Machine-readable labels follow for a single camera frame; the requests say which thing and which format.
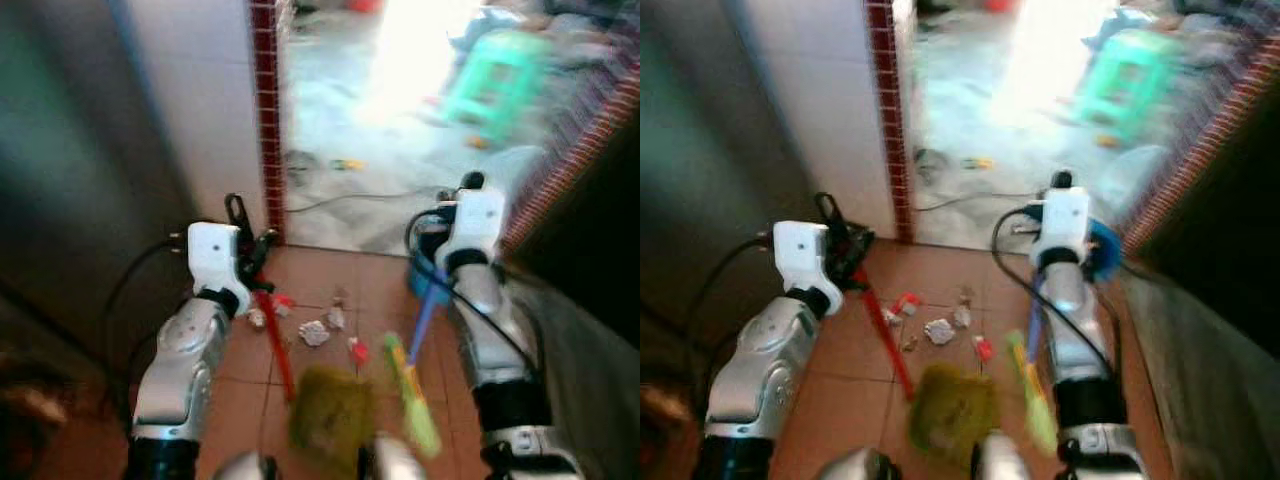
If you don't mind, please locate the green dustpan with red handle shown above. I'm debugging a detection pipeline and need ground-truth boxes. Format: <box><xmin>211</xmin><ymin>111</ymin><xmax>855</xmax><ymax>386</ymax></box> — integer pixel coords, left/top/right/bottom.
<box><xmin>254</xmin><ymin>288</ymin><xmax>378</xmax><ymax>473</ymax></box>
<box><xmin>853</xmin><ymin>268</ymin><xmax>1000</xmax><ymax>468</ymax></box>

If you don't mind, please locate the green broom with blue handle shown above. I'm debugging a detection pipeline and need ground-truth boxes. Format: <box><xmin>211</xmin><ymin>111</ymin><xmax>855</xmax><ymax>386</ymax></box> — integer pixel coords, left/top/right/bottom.
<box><xmin>384</xmin><ymin>292</ymin><xmax>443</xmax><ymax>461</ymax></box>
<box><xmin>1004</xmin><ymin>278</ymin><xmax>1061</xmax><ymax>458</ymax></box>

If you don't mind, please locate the white plastic bin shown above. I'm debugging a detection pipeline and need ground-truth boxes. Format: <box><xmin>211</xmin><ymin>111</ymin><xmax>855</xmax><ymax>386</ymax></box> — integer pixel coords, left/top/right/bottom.
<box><xmin>1109</xmin><ymin>144</ymin><xmax>1172</xmax><ymax>198</ymax></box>
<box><xmin>489</xmin><ymin>144</ymin><xmax>547</xmax><ymax>193</ymax></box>

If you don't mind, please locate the blue plastic bucket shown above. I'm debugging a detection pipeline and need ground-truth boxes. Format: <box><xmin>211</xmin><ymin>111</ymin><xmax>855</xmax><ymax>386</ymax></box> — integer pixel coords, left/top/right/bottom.
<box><xmin>1084</xmin><ymin>221</ymin><xmax>1124</xmax><ymax>283</ymax></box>
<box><xmin>407</xmin><ymin>248</ymin><xmax>453</xmax><ymax>303</ymax></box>

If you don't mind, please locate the green plastic stool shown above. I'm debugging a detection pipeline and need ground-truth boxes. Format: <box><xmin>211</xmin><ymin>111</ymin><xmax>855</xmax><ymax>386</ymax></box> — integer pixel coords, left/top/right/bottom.
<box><xmin>1074</xmin><ymin>33</ymin><xmax>1178</xmax><ymax>143</ymax></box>
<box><xmin>444</xmin><ymin>29</ymin><xmax>553</xmax><ymax>143</ymax></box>

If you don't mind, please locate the silver robot left leg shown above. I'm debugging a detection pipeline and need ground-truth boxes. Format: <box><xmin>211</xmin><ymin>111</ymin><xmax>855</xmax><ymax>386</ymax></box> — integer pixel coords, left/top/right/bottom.
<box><xmin>819</xmin><ymin>447</ymin><xmax>892</xmax><ymax>480</ymax></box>
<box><xmin>214</xmin><ymin>450</ymin><xmax>277</xmax><ymax>480</ymax></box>

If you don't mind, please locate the silver robot leg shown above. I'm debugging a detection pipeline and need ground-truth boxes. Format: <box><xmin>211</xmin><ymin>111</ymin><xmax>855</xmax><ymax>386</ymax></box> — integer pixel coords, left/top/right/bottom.
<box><xmin>364</xmin><ymin>434</ymin><xmax>427</xmax><ymax>480</ymax></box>
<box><xmin>969</xmin><ymin>429</ymin><xmax>1037</xmax><ymax>480</ymax></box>
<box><xmin>819</xmin><ymin>447</ymin><xmax>892</xmax><ymax>480</ymax></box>
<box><xmin>214</xmin><ymin>450</ymin><xmax>277</xmax><ymax>480</ymax></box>

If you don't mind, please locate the silver robot right leg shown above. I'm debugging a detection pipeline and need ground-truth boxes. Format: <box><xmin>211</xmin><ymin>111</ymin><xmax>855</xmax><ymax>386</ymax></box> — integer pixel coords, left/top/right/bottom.
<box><xmin>364</xmin><ymin>434</ymin><xmax>427</xmax><ymax>480</ymax></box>
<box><xmin>969</xmin><ymin>429</ymin><xmax>1037</xmax><ymax>480</ymax></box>

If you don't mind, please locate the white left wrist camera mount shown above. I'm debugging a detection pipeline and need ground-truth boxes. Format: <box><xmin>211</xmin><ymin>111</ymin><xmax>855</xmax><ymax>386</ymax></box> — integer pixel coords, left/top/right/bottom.
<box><xmin>186</xmin><ymin>221</ymin><xmax>252</xmax><ymax>293</ymax></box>
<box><xmin>772</xmin><ymin>219</ymin><xmax>843</xmax><ymax>298</ymax></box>

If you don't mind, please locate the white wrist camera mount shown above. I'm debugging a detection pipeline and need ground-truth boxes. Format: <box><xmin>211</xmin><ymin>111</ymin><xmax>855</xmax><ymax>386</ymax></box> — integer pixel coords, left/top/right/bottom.
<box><xmin>1034</xmin><ymin>187</ymin><xmax>1094</xmax><ymax>268</ymax></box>
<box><xmin>449</xmin><ymin>187</ymin><xmax>507</xmax><ymax>270</ymax></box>
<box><xmin>186</xmin><ymin>221</ymin><xmax>252</xmax><ymax>293</ymax></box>
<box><xmin>772</xmin><ymin>219</ymin><xmax>843</xmax><ymax>298</ymax></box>

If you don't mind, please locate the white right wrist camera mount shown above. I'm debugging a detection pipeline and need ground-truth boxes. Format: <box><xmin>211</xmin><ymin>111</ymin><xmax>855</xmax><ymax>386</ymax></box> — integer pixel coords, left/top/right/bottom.
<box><xmin>1034</xmin><ymin>187</ymin><xmax>1094</xmax><ymax>268</ymax></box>
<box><xmin>449</xmin><ymin>187</ymin><xmax>507</xmax><ymax>270</ymax></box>

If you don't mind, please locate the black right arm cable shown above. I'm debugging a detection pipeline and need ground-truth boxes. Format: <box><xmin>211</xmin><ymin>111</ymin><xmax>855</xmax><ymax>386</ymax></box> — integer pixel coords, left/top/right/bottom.
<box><xmin>991</xmin><ymin>208</ymin><xmax>1121</xmax><ymax>376</ymax></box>
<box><xmin>404</xmin><ymin>208</ymin><xmax>541</xmax><ymax>376</ymax></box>

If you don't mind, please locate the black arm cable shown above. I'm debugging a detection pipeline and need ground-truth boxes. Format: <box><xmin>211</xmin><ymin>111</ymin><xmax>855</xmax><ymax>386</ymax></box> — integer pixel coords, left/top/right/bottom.
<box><xmin>103</xmin><ymin>232</ymin><xmax>191</xmax><ymax>421</ymax></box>
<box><xmin>991</xmin><ymin>208</ymin><xmax>1121</xmax><ymax>376</ymax></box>
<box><xmin>690</xmin><ymin>232</ymin><xmax>777</xmax><ymax>416</ymax></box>
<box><xmin>404</xmin><ymin>208</ymin><xmax>541</xmax><ymax>376</ymax></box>

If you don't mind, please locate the black floor cable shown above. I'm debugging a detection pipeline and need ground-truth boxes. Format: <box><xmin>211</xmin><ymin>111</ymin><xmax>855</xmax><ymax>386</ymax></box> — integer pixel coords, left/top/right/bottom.
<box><xmin>284</xmin><ymin>184</ymin><xmax>447</xmax><ymax>214</ymax></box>
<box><xmin>914</xmin><ymin>189</ymin><xmax>1041</xmax><ymax>214</ymax></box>

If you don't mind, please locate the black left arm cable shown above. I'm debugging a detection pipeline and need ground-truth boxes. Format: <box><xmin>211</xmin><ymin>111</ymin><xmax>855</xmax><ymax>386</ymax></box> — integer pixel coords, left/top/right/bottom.
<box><xmin>690</xmin><ymin>232</ymin><xmax>777</xmax><ymax>416</ymax></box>
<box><xmin>103</xmin><ymin>232</ymin><xmax>191</xmax><ymax>421</ymax></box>

